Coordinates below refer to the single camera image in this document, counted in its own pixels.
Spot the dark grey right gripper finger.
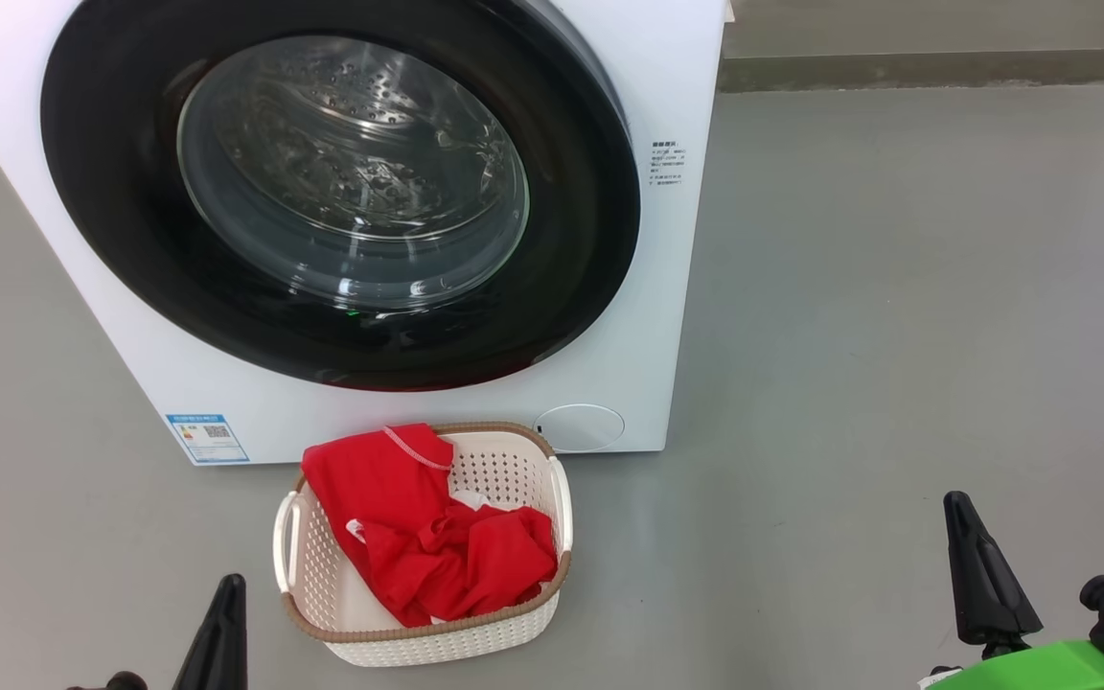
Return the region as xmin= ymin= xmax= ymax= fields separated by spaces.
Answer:
xmin=956 ymin=494 xmax=1044 ymax=645
xmin=942 ymin=491 xmax=994 ymax=648

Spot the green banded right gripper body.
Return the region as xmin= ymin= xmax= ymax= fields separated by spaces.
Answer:
xmin=926 ymin=632 xmax=1104 ymax=690

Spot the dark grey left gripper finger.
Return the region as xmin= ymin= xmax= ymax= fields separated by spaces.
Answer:
xmin=172 ymin=613 xmax=218 ymax=690
xmin=202 ymin=573 xmax=248 ymax=690

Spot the red and white garment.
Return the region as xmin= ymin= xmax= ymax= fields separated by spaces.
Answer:
xmin=301 ymin=423 xmax=560 ymax=629

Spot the round black glass washer door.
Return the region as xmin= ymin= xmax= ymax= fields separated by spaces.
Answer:
xmin=39 ymin=0 xmax=642 ymax=392

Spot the cream perforated laundry basket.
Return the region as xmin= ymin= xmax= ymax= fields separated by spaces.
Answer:
xmin=272 ymin=422 xmax=574 ymax=668

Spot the white front-load washing machine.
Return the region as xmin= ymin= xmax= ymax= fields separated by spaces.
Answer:
xmin=0 ymin=0 xmax=735 ymax=468

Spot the blue energy label sticker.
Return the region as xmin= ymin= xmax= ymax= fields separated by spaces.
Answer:
xmin=165 ymin=413 xmax=251 ymax=465

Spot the round white filter cover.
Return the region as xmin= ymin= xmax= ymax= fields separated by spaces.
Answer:
xmin=533 ymin=403 xmax=626 ymax=453

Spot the grey wall baseboard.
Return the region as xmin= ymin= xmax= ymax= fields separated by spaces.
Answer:
xmin=717 ymin=48 xmax=1104 ymax=94

